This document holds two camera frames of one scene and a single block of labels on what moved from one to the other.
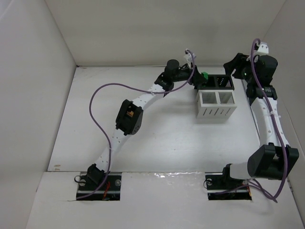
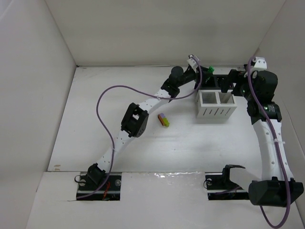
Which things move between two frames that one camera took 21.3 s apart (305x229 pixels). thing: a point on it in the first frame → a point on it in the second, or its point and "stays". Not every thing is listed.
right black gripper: [235, 63] → [229, 79]
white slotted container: [215, 104] stays
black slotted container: [218, 82] stays
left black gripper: [197, 78] stays
